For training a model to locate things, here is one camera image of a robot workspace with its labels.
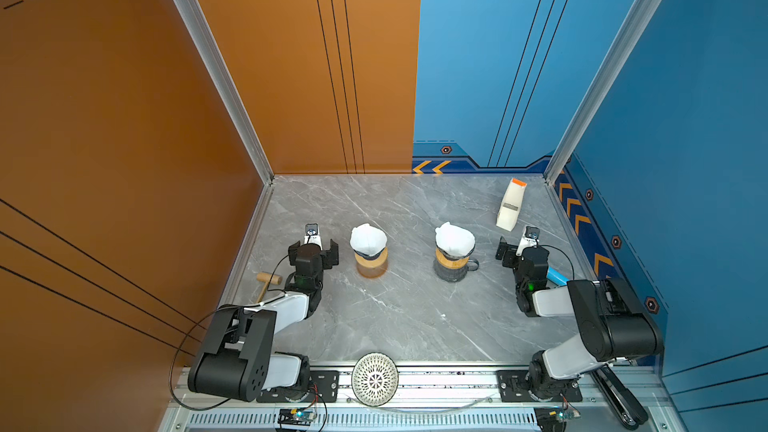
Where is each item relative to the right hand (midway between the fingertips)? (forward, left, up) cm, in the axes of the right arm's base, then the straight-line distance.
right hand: (516, 240), depth 93 cm
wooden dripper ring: (-10, +22, +3) cm, 24 cm away
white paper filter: (-6, +21, +10) cm, 25 cm away
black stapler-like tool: (-42, -14, -3) cm, 44 cm away
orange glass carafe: (-7, +46, -6) cm, 47 cm away
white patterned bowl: (-37, +43, -6) cm, 57 cm away
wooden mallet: (-9, +79, -6) cm, 80 cm away
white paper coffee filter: (-5, +46, +9) cm, 47 cm away
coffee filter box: (+20, -5, -6) cm, 21 cm away
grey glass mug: (-10, +21, -2) cm, 23 cm away
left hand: (-1, +63, +3) cm, 63 cm away
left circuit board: (-44, +62, -7) cm, 77 cm away
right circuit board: (-45, +1, -9) cm, 46 cm away
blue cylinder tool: (-10, -11, -6) cm, 16 cm away
